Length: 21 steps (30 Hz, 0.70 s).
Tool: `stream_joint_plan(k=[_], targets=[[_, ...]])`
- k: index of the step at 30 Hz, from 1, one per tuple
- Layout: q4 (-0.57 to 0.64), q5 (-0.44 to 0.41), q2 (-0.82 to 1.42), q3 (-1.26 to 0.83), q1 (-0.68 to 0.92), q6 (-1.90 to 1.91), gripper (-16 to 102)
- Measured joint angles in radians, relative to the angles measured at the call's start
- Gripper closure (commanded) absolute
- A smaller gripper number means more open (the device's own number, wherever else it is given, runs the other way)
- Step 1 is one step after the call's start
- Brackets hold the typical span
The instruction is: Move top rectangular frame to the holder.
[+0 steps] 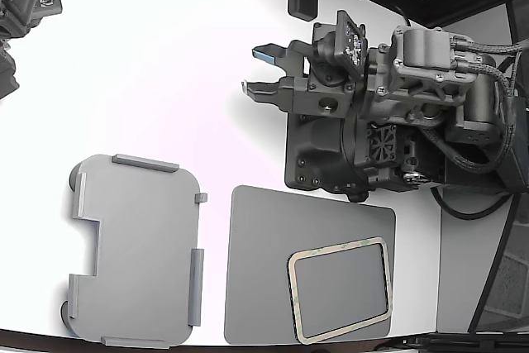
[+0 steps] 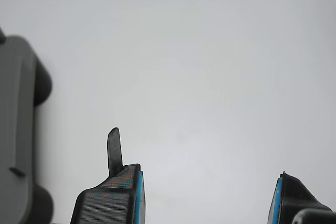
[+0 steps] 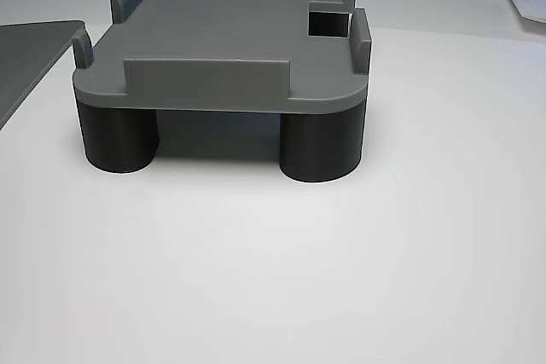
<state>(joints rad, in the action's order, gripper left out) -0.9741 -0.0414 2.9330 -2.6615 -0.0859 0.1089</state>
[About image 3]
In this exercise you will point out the light grey sheet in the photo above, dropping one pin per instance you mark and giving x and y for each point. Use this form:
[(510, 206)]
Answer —
[(531, 4)]

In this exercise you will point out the dark grey flat plate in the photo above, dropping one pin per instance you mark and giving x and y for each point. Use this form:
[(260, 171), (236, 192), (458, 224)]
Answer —
[(30, 57)]

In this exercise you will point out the grey holder with black legs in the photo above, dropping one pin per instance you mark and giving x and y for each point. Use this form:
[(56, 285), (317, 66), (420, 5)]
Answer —
[(222, 19)]

